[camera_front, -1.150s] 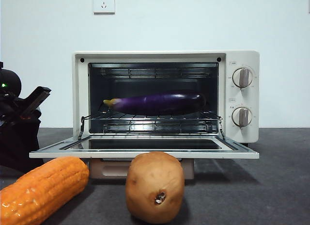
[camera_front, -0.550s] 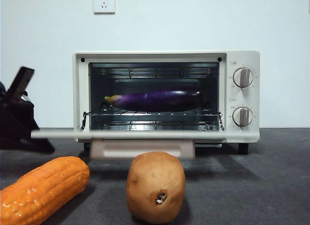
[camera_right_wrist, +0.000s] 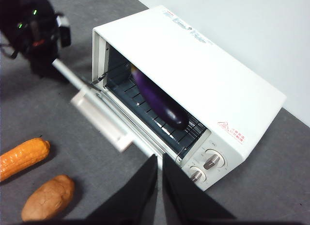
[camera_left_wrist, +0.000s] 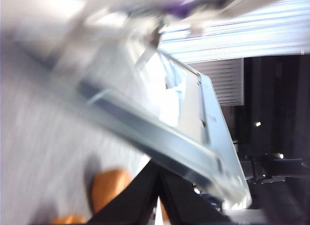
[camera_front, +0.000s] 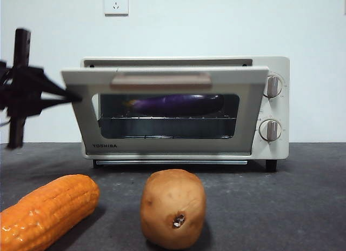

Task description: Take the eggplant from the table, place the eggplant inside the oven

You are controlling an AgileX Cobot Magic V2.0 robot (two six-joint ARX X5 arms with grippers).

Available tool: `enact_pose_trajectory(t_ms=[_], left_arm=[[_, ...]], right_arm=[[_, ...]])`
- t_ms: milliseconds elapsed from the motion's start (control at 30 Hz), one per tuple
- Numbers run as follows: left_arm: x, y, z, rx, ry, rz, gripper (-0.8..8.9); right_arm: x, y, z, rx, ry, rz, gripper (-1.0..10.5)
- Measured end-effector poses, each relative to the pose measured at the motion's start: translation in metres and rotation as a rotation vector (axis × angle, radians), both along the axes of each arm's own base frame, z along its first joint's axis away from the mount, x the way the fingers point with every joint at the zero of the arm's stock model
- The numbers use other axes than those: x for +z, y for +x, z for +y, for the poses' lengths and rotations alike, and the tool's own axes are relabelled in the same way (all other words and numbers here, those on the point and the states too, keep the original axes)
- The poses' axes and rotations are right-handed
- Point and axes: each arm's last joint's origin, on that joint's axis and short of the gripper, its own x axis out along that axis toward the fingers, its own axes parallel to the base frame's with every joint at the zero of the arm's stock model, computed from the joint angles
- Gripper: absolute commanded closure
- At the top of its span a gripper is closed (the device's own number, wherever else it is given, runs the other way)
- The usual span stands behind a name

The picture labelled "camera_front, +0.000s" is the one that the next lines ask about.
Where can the silver crumb tray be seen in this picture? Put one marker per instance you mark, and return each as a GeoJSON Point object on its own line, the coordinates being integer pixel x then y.
{"type": "Point", "coordinates": [173, 162]}

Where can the purple eggplant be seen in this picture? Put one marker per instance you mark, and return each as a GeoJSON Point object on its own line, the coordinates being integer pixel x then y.
{"type": "Point", "coordinates": [175, 105]}

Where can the temperature knob with beige grip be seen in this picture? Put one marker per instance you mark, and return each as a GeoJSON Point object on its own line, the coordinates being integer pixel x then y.
{"type": "Point", "coordinates": [273, 86]}

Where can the cream Toshiba toaster oven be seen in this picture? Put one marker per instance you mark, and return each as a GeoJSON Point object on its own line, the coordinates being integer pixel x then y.
{"type": "Point", "coordinates": [275, 151]}

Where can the brown potato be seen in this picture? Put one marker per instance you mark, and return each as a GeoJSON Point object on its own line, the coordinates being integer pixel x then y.
{"type": "Point", "coordinates": [173, 202]}

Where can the orange corn cob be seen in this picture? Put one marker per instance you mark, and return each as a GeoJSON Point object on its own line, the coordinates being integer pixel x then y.
{"type": "Point", "coordinates": [51, 207]}

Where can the timer knob with beige grip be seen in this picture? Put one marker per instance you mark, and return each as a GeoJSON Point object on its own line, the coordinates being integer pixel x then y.
{"type": "Point", "coordinates": [270, 130]}

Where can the white wall socket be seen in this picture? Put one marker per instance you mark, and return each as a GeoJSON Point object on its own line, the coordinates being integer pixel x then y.
{"type": "Point", "coordinates": [116, 3]}

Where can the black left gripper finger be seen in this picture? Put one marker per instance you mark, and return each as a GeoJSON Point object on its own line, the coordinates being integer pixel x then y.
{"type": "Point", "coordinates": [58, 102]}
{"type": "Point", "coordinates": [55, 84]}

